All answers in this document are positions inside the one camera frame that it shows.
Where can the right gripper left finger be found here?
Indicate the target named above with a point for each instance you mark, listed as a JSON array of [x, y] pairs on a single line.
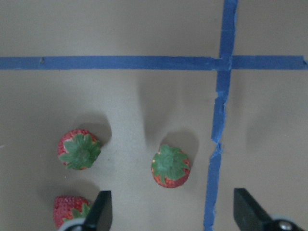
[[100, 216]]

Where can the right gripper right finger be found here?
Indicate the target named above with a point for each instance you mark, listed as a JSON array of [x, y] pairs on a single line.
[[250, 216]]

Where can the red strawberry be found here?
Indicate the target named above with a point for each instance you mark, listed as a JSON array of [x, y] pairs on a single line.
[[67, 208], [170, 167], [78, 149]]

